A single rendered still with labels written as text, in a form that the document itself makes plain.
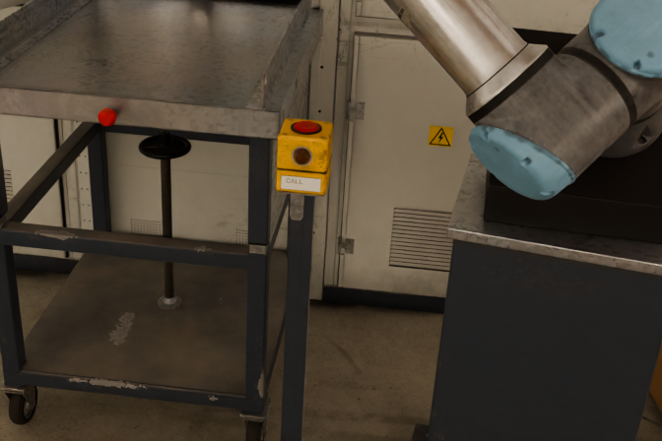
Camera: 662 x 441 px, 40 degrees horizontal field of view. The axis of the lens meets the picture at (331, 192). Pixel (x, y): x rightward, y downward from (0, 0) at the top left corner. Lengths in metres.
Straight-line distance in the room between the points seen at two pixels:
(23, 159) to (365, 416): 1.16
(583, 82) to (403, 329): 1.38
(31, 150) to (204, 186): 0.48
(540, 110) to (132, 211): 1.57
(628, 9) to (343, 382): 1.32
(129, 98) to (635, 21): 0.89
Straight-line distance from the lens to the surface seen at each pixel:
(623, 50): 1.33
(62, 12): 2.23
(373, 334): 2.54
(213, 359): 2.14
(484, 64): 1.30
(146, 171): 2.56
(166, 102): 1.70
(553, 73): 1.31
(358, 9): 2.27
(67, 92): 1.76
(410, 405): 2.32
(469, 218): 1.55
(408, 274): 2.56
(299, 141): 1.42
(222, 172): 2.50
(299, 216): 1.51
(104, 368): 2.13
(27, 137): 2.62
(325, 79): 2.35
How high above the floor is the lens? 1.47
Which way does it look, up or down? 27 degrees down
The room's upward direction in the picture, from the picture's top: 4 degrees clockwise
